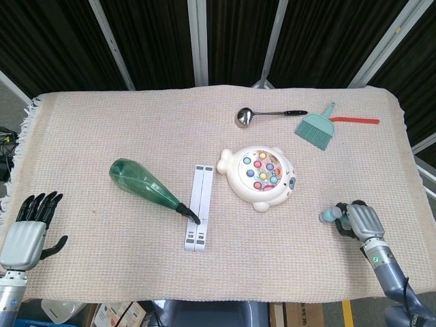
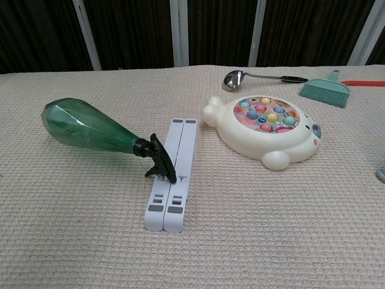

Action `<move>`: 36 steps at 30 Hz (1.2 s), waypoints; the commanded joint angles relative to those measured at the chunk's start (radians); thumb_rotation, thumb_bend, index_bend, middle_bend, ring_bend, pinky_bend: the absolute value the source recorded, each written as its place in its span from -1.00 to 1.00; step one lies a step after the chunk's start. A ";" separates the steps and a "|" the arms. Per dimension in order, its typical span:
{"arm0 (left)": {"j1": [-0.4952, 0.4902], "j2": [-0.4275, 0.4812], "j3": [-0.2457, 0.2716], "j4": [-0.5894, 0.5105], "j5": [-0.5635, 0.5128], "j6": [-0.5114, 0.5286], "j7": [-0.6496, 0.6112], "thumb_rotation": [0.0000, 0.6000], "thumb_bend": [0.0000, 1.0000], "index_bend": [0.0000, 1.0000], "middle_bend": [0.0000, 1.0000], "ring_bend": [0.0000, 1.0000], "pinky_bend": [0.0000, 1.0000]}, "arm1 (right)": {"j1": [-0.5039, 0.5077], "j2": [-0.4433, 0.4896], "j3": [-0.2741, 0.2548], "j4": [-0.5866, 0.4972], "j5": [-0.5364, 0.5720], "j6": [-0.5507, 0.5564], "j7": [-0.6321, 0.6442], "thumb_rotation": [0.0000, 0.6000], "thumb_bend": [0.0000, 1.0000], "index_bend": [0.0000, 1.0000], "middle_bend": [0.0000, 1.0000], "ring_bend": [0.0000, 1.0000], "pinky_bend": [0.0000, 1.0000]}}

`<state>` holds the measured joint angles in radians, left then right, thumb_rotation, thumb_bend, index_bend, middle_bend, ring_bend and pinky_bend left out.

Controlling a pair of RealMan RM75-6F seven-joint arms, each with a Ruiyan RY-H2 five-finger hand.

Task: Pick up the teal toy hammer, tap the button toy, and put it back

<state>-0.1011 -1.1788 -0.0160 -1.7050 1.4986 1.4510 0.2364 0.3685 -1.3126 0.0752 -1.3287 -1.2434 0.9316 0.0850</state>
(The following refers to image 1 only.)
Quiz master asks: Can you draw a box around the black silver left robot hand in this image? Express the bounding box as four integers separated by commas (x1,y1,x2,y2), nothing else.
0,191,69,273

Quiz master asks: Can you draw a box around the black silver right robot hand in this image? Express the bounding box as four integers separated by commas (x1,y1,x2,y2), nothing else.
334,200,386,243

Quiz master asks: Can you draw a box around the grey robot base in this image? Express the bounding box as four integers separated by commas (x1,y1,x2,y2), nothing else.
149,298,273,327

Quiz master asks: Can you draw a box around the white seal pop-button toy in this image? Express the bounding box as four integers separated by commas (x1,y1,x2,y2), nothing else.
217,145,296,213

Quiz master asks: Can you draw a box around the white plastic box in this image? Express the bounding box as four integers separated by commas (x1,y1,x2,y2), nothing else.
40,298,88,325

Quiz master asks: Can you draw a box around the blue plastic bin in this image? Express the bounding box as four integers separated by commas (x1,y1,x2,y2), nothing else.
14,318,52,327

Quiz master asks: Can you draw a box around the beige woven table cloth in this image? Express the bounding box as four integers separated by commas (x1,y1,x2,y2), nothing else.
0,84,429,304

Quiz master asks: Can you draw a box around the red flat strip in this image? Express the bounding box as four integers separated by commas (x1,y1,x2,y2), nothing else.
329,116,380,125

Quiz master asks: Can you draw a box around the teal hand brush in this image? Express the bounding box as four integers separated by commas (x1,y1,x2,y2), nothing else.
294,102,337,151

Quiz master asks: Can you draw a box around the brown cardboard box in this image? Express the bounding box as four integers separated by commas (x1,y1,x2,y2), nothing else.
268,301,325,327

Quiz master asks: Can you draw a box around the printed cardboard box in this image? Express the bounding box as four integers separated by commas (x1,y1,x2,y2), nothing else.
92,300,155,327

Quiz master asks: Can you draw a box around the green plastic spray bottle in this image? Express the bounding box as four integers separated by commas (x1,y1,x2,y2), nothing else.
108,158,202,225

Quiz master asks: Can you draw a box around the white folding laptop stand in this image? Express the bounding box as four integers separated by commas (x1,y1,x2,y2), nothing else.
183,164,215,253

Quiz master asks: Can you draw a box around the black pleated curtain backdrop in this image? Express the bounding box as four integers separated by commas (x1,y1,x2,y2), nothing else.
0,0,436,161

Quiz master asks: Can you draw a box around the white metal frame post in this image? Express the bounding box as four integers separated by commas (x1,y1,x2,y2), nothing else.
89,0,136,91
411,132,436,199
187,0,209,88
349,0,425,89
253,0,291,89
0,69,33,107

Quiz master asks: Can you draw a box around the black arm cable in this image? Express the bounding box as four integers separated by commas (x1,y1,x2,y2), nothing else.
401,275,414,309

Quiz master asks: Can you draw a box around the black cable bundle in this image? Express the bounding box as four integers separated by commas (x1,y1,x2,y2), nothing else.
0,125,18,182

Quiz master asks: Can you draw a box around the steel ladle black handle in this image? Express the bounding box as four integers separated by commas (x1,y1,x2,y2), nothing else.
234,107,309,129

